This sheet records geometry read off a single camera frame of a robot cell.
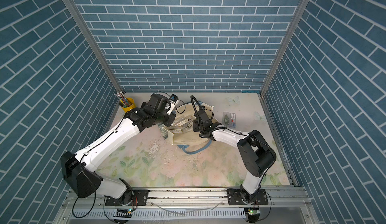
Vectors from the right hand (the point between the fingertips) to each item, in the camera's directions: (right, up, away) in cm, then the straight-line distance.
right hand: (197, 123), depth 93 cm
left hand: (-10, +6, -15) cm, 19 cm away
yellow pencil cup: (-47, +15, +12) cm, 51 cm away
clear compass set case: (+20, +2, +12) cm, 23 cm away
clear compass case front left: (-9, 0, +3) cm, 9 cm away
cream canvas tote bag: (-9, -5, 0) cm, 11 cm away
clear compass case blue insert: (+24, +1, +9) cm, 26 cm away
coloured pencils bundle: (-49, +13, +6) cm, 51 cm away
